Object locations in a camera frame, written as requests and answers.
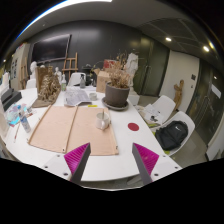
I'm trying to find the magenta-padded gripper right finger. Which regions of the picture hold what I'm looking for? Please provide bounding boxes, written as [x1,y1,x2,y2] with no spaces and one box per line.
[131,142,183,186]

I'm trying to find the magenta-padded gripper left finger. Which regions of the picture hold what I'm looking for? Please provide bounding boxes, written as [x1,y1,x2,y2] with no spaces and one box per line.
[42,142,92,185]

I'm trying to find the light plywood board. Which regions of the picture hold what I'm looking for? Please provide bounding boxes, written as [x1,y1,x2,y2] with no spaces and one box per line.
[65,106,120,157]
[27,105,78,154]

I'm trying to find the black backpack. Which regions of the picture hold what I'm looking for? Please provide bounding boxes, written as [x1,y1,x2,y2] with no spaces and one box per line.
[154,120,189,152]

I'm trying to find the flat round red coaster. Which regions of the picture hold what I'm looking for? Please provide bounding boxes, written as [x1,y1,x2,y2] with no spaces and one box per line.
[127,122,140,132]

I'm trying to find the white ceramic mug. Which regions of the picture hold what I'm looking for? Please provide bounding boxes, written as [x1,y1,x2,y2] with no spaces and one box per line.
[95,111,112,131]

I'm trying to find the stack of papers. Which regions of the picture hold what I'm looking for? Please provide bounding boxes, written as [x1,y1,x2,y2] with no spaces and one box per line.
[139,103,164,128]

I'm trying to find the white plastic chair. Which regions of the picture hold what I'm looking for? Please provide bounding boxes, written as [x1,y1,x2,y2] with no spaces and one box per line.
[67,72,87,88]
[25,79,37,90]
[154,110,196,157]
[134,94,177,129]

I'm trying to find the grey plant saucer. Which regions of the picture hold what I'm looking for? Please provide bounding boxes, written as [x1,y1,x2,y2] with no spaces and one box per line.
[101,96,130,112]

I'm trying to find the printed newspaper sheet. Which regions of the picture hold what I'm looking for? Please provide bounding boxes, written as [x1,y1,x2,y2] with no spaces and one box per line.
[63,87,93,108]

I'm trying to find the dark pot with dried plant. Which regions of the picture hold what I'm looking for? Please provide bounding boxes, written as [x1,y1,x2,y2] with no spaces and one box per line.
[104,53,132,108]

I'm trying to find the wooden figure statue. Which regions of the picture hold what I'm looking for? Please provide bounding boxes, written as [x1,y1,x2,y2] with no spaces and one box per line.
[173,79,185,109]

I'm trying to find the clear green spray bottle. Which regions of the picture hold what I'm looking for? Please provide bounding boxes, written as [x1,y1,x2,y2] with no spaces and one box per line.
[60,74,68,92]

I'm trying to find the brown wooden sculpture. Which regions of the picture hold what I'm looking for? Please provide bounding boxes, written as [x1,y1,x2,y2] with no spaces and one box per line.
[31,65,62,109]

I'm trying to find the brown cardboard box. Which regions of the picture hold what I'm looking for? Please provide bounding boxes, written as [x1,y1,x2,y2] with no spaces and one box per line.
[94,68,113,94]

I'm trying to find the small white plaster figurine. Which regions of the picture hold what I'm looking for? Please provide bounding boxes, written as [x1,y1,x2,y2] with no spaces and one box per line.
[53,66,63,83]

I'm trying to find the black box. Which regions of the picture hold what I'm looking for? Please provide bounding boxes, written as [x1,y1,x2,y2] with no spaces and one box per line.
[0,88,23,113]

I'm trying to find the tall white plaster statue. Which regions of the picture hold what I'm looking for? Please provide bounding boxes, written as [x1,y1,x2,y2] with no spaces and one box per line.
[124,52,139,88]

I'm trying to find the wooden easel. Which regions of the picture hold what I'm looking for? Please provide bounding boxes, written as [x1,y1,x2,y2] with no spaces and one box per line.
[61,52,80,81]

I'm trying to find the white plaster bust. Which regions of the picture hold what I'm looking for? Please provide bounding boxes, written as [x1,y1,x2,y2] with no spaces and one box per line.
[29,60,38,81]

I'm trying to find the red box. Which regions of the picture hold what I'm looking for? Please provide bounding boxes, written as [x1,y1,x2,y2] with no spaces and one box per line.
[103,59,118,70]

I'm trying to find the cream cabinet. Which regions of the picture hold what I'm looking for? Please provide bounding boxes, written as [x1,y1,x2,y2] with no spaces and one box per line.
[9,42,31,91]

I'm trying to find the white pedestal block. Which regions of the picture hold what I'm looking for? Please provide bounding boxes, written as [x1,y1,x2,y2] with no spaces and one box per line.
[128,88,141,106]

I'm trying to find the black wall screen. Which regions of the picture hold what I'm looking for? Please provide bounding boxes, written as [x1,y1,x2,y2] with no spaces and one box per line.
[30,33,72,64]

